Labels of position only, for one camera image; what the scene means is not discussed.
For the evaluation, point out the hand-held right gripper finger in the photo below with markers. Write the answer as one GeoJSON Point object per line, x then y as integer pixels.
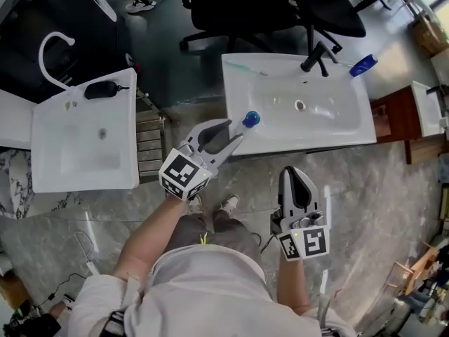
{"type": "Point", "coordinates": [286, 195]}
{"type": "Point", "coordinates": [308, 197]}

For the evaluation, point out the square white ceramic sink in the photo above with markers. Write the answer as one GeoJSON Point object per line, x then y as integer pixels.
{"type": "Point", "coordinates": [52, 174]}

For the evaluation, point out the wooden frame stool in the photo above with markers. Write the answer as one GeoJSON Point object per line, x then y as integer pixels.
{"type": "Point", "coordinates": [417, 272]}

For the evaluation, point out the person's right shoe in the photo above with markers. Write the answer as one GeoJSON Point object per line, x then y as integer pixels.
{"type": "Point", "coordinates": [229, 203]}

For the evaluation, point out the metal slatted rack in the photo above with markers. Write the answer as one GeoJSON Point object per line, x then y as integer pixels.
{"type": "Point", "coordinates": [149, 146]}

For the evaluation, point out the black sink faucet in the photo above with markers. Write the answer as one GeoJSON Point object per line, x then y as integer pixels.
{"type": "Point", "coordinates": [314, 60]}

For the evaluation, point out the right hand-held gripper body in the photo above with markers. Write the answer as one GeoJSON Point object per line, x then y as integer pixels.
{"type": "Point", "coordinates": [312, 242]}

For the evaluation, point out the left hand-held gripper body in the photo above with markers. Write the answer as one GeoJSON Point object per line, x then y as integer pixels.
{"type": "Point", "coordinates": [182, 174]}

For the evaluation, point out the black zip pouch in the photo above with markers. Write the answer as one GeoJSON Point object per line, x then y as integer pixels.
{"type": "Point", "coordinates": [100, 90]}

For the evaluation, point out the person's shoe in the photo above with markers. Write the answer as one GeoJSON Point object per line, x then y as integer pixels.
{"type": "Point", "coordinates": [229, 203]}
{"type": "Point", "coordinates": [195, 205]}
{"type": "Point", "coordinates": [141, 5]}

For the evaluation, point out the black office chair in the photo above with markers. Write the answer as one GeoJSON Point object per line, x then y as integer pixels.
{"type": "Point", "coordinates": [329, 16]}
{"type": "Point", "coordinates": [238, 9]}

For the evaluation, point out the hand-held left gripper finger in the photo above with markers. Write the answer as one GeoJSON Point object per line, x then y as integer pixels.
{"type": "Point", "coordinates": [229, 149]}
{"type": "Point", "coordinates": [201, 130]}

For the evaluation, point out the small white sink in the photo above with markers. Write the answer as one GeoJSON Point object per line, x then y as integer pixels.
{"type": "Point", "coordinates": [426, 114]}

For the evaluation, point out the brown wooden cabinet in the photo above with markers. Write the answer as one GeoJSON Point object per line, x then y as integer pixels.
{"type": "Point", "coordinates": [396, 118]}

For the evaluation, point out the person's grey trousers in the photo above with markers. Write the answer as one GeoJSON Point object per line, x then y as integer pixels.
{"type": "Point", "coordinates": [224, 234]}

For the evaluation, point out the cardboard box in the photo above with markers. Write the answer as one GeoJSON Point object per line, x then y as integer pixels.
{"type": "Point", "coordinates": [429, 35]}

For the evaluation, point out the person's right forearm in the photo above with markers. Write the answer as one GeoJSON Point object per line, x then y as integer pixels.
{"type": "Point", "coordinates": [293, 286]}

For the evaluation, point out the person's white shirt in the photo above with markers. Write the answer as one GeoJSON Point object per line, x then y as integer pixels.
{"type": "Point", "coordinates": [210, 293]}

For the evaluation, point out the teal toothbrush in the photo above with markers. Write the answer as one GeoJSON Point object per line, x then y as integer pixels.
{"type": "Point", "coordinates": [245, 68]}

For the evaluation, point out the black bag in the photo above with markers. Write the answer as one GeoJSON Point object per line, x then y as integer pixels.
{"type": "Point", "coordinates": [31, 325]}

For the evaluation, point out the white gooseneck faucet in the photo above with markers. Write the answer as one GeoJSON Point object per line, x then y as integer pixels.
{"type": "Point", "coordinates": [43, 65]}

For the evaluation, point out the marble slab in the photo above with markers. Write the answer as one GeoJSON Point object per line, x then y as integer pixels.
{"type": "Point", "coordinates": [14, 188]}

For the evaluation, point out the wide white ceramic sink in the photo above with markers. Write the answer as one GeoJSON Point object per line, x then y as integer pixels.
{"type": "Point", "coordinates": [280, 132]}

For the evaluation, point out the person's left shoe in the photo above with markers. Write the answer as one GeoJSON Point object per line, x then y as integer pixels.
{"type": "Point", "coordinates": [195, 205]}

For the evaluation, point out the person's left forearm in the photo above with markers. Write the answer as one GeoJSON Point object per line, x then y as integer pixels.
{"type": "Point", "coordinates": [154, 230]}

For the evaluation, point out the white panel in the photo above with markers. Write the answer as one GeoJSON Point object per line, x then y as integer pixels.
{"type": "Point", "coordinates": [14, 118]}

